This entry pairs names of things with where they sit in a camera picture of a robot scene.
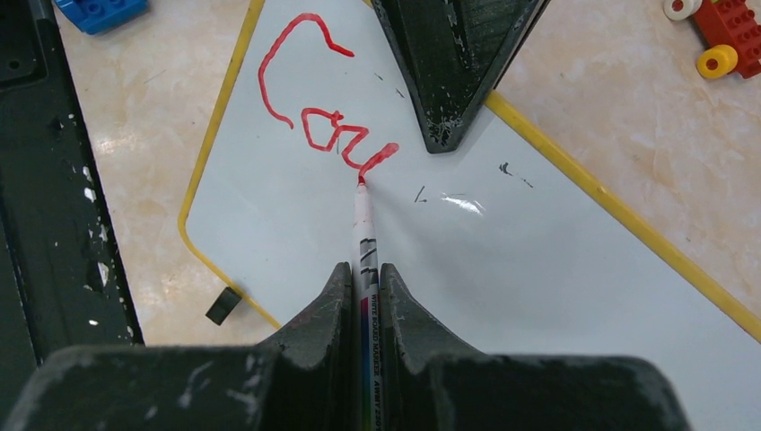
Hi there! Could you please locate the red white marker pen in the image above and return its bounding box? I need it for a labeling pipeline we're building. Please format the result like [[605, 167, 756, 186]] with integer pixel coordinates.
[[353, 177, 384, 430]]

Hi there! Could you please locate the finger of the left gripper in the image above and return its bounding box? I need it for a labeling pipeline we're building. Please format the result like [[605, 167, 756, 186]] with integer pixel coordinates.
[[372, 0, 547, 154]]

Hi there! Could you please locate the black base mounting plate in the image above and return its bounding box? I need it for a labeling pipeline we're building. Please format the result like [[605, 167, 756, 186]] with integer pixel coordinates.
[[1, 1, 144, 415]]

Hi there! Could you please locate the white whiteboard yellow edge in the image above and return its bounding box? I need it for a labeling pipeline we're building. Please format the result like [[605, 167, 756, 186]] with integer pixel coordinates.
[[179, 1, 760, 430]]

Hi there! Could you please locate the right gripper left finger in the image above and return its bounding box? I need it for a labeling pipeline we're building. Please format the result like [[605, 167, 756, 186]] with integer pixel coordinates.
[[4, 262, 353, 430]]

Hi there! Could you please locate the black whiteboard clip foot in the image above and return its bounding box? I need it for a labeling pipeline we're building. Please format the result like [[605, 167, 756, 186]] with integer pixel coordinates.
[[206, 286, 242, 326]]

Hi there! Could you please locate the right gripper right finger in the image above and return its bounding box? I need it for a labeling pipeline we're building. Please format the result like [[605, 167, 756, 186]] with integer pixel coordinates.
[[380, 264, 691, 430]]

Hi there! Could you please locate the blue toy car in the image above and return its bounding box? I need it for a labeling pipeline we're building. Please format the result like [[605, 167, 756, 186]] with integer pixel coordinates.
[[53, 0, 149, 35]]

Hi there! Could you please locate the red green brick toy car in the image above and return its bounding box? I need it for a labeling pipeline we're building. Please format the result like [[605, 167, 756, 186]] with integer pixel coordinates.
[[662, 0, 760, 79]]

